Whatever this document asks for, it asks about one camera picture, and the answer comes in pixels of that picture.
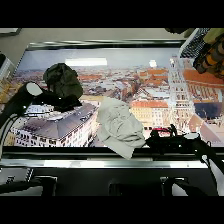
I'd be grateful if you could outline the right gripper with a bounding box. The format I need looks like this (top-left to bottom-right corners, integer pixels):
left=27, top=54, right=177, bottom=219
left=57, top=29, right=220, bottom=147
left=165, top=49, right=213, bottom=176
left=145, top=130, right=188, bottom=155

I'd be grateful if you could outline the olive garment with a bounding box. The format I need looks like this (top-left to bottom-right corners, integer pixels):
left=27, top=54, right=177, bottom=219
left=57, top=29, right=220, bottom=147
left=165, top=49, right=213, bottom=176
left=202, top=28, right=224, bottom=45

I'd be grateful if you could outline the silver frame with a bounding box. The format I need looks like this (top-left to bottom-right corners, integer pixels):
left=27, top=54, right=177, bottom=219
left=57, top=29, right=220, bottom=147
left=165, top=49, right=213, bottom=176
left=0, top=153, right=224, bottom=196

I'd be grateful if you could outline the black cable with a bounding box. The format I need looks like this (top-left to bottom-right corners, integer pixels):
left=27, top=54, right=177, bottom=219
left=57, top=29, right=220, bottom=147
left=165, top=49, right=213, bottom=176
left=0, top=113, right=19, bottom=158

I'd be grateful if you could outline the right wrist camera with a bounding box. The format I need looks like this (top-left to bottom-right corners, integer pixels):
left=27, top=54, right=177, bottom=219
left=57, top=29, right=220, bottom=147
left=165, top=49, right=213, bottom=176
left=167, top=123, right=180, bottom=138

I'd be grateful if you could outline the grey garment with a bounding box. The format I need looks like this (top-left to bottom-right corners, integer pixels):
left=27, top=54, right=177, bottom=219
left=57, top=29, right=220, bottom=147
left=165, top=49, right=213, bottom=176
left=95, top=96, right=147, bottom=160

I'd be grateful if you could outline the dark green garment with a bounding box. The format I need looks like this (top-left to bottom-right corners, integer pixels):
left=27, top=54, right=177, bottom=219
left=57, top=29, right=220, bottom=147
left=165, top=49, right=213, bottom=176
left=42, top=62, right=84, bottom=102

